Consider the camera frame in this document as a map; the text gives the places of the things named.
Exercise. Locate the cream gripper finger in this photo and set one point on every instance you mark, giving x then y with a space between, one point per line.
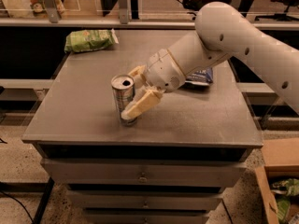
138 75
144 100

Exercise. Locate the silver redbull can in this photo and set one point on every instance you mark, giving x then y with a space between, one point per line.
123 88

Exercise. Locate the green bag in box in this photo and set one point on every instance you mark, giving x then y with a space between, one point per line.
286 194

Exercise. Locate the top drawer with knob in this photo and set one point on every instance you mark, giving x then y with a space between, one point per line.
112 172

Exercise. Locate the bottom drawer with knob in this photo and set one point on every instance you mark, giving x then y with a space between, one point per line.
142 217

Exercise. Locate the drawer with knob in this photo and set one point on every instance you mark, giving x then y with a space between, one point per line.
142 217
135 200
112 172

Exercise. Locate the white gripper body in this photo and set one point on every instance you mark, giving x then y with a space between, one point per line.
161 71

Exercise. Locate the grey drawer cabinet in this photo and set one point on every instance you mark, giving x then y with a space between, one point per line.
78 120

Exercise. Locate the green jalapeno chip bag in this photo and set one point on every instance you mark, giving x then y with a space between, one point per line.
90 40

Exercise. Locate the middle drawer with knob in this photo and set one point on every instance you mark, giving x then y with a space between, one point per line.
135 200

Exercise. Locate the cardboard box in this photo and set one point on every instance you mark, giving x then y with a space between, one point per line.
281 161

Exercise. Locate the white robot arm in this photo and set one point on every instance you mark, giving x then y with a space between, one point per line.
221 32

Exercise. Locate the blue salt vinegar chip bag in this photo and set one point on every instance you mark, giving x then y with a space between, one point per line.
201 78

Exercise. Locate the wooden shelf with metal posts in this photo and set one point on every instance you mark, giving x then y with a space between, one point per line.
79 13

